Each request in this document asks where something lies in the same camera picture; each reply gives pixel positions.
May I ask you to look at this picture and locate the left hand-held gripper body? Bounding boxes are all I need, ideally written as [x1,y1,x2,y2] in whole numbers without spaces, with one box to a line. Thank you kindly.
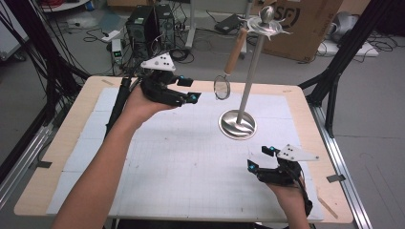
[135,52,189,108]

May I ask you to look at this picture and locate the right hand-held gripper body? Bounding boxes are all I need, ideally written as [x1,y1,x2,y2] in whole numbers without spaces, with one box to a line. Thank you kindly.
[256,143,320,187]

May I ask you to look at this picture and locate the silver metal stand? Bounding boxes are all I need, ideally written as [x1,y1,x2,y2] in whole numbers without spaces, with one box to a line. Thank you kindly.
[218,5,291,141]

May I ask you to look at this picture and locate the wooden handle mesh strainer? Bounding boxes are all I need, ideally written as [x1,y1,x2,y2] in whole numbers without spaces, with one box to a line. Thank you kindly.
[213,27,249,101]

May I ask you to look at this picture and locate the person's right hand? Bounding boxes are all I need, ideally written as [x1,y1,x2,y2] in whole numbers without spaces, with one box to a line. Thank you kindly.
[266,177,309,208]

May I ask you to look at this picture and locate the person's left hand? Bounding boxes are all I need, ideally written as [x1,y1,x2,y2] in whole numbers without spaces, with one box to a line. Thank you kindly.
[122,85,176,130]

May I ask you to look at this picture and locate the thin wooden stick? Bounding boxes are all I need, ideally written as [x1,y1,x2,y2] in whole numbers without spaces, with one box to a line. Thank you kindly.
[316,187,339,220]

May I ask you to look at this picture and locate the white device green light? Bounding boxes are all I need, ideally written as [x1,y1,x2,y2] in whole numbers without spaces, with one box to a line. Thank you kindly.
[111,38,124,65]

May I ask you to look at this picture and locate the black computer tower green label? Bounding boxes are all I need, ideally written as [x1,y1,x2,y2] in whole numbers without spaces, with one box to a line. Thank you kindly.
[125,5,158,61]

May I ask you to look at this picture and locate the white grid mat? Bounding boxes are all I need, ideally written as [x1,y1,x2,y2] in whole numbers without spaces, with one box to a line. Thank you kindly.
[46,87,325,222]

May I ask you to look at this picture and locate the flat black device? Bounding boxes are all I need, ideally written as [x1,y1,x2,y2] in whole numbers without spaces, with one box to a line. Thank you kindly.
[214,13,244,35]

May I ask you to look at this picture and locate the white power strip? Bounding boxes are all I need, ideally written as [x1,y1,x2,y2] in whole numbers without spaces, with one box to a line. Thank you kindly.
[100,30,122,44]

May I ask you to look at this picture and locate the white flat board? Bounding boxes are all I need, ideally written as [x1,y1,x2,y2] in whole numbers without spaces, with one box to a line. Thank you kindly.
[316,39,380,58]

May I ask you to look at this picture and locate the cardboard box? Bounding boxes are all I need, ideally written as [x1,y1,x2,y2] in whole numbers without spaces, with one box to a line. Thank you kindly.
[262,0,346,63]

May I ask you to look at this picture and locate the white round table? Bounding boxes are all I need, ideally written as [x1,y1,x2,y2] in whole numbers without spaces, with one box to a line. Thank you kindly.
[40,0,91,13]

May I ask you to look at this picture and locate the grey rounded device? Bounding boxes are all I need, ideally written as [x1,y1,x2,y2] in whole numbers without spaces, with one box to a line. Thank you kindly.
[328,10,360,43]

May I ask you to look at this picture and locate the thick black cable sleeve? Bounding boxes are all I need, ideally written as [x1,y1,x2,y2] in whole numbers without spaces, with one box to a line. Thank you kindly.
[104,75,134,138]

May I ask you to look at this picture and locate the white metal frame leg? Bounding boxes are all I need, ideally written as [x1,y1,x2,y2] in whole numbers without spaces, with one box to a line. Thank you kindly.
[185,0,197,50]

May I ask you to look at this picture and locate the aluminium rail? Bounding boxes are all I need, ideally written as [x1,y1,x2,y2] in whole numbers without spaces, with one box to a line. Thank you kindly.
[308,103,373,229]
[0,125,53,209]

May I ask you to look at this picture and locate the black metal frame stand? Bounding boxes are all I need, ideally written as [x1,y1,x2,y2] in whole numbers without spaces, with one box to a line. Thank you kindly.
[0,0,91,184]
[298,0,405,138]

